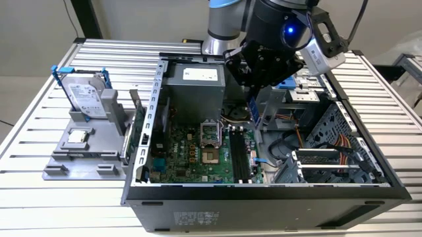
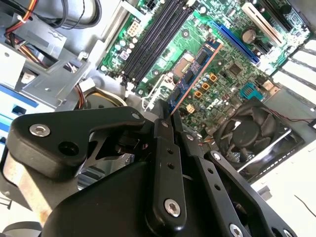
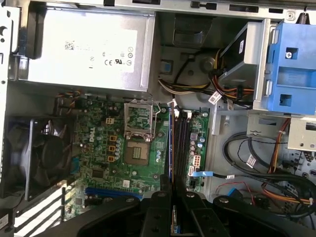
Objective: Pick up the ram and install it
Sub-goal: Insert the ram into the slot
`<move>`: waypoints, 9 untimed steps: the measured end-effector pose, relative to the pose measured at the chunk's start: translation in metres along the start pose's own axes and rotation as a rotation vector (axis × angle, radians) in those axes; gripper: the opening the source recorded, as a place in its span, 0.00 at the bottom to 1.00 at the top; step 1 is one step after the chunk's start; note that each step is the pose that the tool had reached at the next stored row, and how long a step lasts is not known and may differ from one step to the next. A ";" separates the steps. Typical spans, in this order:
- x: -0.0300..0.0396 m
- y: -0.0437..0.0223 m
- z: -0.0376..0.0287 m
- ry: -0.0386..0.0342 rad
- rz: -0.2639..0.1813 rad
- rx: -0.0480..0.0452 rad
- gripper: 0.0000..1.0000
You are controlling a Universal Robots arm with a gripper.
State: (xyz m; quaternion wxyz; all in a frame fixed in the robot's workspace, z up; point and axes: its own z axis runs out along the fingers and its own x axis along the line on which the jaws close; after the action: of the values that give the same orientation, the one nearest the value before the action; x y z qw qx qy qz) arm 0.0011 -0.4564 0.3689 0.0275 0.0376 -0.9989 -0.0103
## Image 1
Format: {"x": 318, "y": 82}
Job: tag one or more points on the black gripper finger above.
{"x": 286, "y": 71}
{"x": 237, "y": 66}

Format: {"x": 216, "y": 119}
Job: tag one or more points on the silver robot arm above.
{"x": 225, "y": 22}

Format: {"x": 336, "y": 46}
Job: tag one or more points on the black RAM slot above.
{"x": 245, "y": 155}
{"x": 236, "y": 155}

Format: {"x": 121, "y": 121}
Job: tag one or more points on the blue drive latch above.
{"x": 288, "y": 84}

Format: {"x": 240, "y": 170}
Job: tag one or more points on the grey power supply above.
{"x": 194, "y": 98}

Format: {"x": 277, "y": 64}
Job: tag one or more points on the black round fan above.
{"x": 236, "y": 112}

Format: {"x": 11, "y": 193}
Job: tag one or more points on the yellow plug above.
{"x": 186, "y": 40}

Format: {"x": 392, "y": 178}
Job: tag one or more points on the thin locking lever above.
{"x": 220, "y": 134}

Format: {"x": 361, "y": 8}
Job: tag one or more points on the green graphics card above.
{"x": 141, "y": 116}

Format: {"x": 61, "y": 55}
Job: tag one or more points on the metal disk bay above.
{"x": 317, "y": 158}

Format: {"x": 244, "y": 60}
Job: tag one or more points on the CPU socket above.
{"x": 212, "y": 156}

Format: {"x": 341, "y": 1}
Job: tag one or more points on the green motherboard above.
{"x": 178, "y": 163}

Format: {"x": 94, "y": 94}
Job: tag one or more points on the hard disk in blue carrier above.
{"x": 82, "y": 96}

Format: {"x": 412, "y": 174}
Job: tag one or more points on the grey parts rack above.
{"x": 99, "y": 145}

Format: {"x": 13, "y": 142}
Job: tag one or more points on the silver CPU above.
{"x": 78, "y": 137}

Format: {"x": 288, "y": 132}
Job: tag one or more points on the black PC case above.
{"x": 230, "y": 214}

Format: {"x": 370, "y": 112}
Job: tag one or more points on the silver camera with blue plug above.
{"x": 321, "y": 61}

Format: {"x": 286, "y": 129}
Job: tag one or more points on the silver camera with black plug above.
{"x": 326, "y": 37}

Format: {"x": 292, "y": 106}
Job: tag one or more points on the grey metal shelf frame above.
{"x": 407, "y": 60}

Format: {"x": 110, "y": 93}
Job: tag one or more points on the black frame post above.
{"x": 89, "y": 19}

